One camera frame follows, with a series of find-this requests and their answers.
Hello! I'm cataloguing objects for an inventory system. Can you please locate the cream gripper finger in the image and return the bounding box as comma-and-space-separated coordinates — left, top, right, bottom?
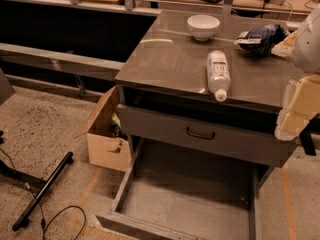
271, 31, 297, 57
274, 74, 320, 141

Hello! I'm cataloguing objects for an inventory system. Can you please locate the blue chip bag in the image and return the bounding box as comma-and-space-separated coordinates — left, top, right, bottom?
234, 24, 289, 55

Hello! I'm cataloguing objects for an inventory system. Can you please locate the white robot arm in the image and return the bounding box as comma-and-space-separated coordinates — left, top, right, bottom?
272, 6, 320, 141

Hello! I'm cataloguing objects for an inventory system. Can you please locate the grey drawer cabinet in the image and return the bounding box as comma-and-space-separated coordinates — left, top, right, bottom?
116, 11, 305, 172

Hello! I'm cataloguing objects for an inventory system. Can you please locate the open grey middle drawer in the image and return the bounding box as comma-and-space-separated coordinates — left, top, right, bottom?
97, 140, 262, 240

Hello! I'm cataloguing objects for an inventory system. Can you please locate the clear plastic water bottle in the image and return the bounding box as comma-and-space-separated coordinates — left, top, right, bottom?
207, 50, 231, 102

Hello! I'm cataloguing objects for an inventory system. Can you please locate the white ceramic bowl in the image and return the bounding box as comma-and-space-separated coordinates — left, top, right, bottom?
187, 15, 220, 41

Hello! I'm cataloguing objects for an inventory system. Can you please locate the green packet in box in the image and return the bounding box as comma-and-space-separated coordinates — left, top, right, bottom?
111, 113, 122, 137

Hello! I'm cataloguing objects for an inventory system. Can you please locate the brown cardboard box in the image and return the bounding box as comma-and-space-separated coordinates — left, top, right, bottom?
74, 87, 131, 172

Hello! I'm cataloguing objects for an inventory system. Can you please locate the black metal stand leg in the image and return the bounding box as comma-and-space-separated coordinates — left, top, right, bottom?
12, 152, 73, 232

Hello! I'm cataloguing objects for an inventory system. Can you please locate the grey upper drawer with handle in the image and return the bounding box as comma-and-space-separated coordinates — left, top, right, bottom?
118, 104, 297, 167

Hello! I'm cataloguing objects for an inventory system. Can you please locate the grey metal rail beam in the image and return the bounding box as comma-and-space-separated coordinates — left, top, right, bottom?
0, 43, 124, 81

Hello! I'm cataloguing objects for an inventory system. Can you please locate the black floor cable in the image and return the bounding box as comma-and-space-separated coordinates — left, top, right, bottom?
0, 147, 87, 240

